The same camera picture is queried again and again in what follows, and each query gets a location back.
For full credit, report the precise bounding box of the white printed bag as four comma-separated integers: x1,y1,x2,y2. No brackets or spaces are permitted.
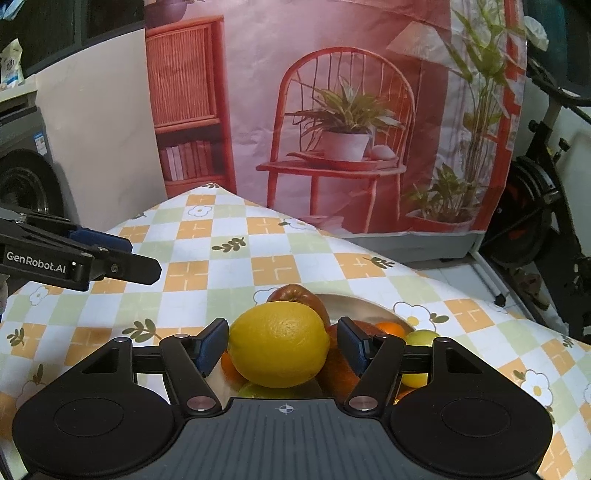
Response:
0,39,25,88

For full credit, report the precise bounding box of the white plastic bag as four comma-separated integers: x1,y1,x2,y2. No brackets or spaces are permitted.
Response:
524,14,550,52

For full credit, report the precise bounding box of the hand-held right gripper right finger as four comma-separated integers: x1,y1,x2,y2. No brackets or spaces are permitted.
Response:
336,316,497,414

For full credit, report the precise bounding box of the pink printed backdrop cloth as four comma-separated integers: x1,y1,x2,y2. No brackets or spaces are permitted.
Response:
144,0,527,259

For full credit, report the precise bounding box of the small yellow lemon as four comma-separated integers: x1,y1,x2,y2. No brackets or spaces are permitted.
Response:
402,329,440,388

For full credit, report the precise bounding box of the large yellow lemon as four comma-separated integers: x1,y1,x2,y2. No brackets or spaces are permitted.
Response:
228,302,331,389

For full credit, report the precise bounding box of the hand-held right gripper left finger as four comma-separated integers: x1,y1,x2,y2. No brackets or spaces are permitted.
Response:
81,318,230,414

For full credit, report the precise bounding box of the green apple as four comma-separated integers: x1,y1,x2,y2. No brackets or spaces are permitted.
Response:
238,381,324,400

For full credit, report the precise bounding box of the dark window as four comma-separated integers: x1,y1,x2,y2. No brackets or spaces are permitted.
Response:
526,0,591,93

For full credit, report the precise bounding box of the white board panel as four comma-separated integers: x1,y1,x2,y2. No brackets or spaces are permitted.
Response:
34,28,169,232

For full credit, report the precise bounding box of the red streaked apple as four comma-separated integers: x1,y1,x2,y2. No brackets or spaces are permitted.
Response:
266,284,331,329

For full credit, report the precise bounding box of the checkered floral tablecloth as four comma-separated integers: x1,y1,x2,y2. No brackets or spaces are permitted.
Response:
0,183,591,480

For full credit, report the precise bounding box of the brown slipper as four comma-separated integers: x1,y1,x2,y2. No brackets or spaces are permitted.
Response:
512,271,551,311

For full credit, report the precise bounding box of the grey washing machine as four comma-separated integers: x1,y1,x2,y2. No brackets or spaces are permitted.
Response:
0,90,65,217

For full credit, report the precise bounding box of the black exercise bike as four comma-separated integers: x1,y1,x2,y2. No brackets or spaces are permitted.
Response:
480,0,591,344

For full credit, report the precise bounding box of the beige round plate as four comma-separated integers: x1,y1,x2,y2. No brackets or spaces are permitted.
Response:
203,292,416,403

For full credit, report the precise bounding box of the large orange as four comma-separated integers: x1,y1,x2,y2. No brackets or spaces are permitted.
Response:
318,344,362,402

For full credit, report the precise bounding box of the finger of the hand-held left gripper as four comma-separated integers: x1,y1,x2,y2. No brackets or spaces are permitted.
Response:
21,215,134,254
88,247,162,284

